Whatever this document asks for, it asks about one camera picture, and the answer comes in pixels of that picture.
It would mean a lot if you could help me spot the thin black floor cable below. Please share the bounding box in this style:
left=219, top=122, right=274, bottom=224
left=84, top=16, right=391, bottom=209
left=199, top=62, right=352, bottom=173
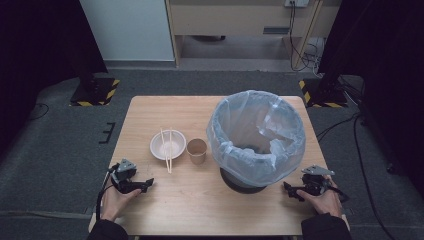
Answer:
left=27, top=102, right=50, bottom=122

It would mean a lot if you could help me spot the long black floor cable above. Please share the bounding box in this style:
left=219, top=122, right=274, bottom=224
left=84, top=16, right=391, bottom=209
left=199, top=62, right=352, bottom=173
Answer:
left=352, top=113, right=398, bottom=240

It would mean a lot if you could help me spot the black trash bin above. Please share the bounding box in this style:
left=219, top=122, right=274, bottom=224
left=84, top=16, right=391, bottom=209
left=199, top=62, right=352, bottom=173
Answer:
left=219, top=166, right=268, bottom=195

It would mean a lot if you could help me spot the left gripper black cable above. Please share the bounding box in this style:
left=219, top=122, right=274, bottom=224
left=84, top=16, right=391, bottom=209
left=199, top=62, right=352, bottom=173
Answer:
left=95, top=163, right=120, bottom=222

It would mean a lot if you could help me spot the person's left hand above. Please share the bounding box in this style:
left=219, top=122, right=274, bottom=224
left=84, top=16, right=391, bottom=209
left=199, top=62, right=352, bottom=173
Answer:
left=99, top=184, right=143, bottom=223

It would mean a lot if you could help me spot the trash bin with plastic liner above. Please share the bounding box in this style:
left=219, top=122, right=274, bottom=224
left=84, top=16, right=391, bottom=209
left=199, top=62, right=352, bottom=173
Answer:
left=205, top=89, right=307, bottom=188

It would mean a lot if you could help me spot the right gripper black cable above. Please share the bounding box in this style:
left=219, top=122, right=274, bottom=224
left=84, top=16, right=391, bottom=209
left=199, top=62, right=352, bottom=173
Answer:
left=328, top=185, right=351, bottom=204

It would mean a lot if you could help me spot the black curtain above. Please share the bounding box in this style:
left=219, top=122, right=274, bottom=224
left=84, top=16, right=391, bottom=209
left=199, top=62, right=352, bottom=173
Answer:
left=317, top=0, right=424, bottom=199
left=0, top=0, right=109, bottom=156

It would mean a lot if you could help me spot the black stand base hazard striped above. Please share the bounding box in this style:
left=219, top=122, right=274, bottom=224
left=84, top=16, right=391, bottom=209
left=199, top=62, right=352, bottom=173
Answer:
left=69, top=77, right=121, bottom=108
left=298, top=78, right=349, bottom=109

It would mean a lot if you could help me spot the bundle of black wall cables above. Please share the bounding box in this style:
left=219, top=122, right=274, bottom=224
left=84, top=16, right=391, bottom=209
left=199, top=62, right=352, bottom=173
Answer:
left=287, top=1, right=323, bottom=73

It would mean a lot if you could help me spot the white disposable bowl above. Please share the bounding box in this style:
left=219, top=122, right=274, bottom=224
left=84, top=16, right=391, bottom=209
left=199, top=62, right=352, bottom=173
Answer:
left=149, top=129, right=187, bottom=161

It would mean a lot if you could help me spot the person's right hand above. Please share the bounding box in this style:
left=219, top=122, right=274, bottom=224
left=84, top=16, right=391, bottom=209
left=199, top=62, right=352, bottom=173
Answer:
left=295, top=176, right=344, bottom=219

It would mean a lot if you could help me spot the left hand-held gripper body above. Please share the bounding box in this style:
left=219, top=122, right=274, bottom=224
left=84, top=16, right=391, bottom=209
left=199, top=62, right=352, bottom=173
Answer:
left=109, top=158, right=145, bottom=195

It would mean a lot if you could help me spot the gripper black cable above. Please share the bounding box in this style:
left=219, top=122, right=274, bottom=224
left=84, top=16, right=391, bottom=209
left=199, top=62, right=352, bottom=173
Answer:
left=95, top=163, right=120, bottom=222
left=328, top=185, right=351, bottom=204

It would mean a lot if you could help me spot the brown paper cup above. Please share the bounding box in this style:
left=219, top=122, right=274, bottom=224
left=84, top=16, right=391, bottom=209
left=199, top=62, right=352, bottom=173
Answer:
left=186, top=138, right=208, bottom=165

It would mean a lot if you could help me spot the white wall socket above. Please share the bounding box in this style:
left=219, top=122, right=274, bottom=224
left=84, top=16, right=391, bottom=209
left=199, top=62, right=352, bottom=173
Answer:
left=284, top=0, right=310, bottom=8

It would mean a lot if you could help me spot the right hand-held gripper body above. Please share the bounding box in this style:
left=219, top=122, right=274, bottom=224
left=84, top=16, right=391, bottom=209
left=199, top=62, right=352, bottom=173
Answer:
left=300, top=164, right=336, bottom=197

